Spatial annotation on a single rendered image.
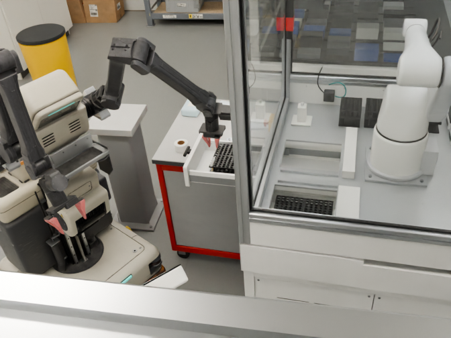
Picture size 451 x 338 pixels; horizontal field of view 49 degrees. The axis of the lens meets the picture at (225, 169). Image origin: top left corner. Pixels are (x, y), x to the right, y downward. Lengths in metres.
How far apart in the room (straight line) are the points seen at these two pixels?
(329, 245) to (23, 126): 1.06
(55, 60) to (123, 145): 1.82
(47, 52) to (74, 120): 2.44
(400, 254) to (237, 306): 1.51
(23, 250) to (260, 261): 1.25
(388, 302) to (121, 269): 1.36
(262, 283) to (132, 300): 1.71
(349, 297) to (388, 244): 0.31
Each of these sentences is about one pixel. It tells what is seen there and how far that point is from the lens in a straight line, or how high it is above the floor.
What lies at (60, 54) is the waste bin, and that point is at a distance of 4.54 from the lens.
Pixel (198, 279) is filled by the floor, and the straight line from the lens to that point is 2.88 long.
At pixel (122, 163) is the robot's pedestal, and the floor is 0.50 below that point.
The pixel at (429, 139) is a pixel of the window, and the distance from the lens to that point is 1.43.
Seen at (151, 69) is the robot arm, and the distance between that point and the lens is 1.76.
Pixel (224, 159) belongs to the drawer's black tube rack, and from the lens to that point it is 2.18.
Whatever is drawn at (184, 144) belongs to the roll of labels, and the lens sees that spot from 2.48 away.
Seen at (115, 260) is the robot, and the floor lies 0.28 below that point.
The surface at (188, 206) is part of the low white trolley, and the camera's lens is 2.64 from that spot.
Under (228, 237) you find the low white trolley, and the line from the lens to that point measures 2.72.
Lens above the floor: 2.20
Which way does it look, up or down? 38 degrees down
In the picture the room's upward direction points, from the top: 5 degrees counter-clockwise
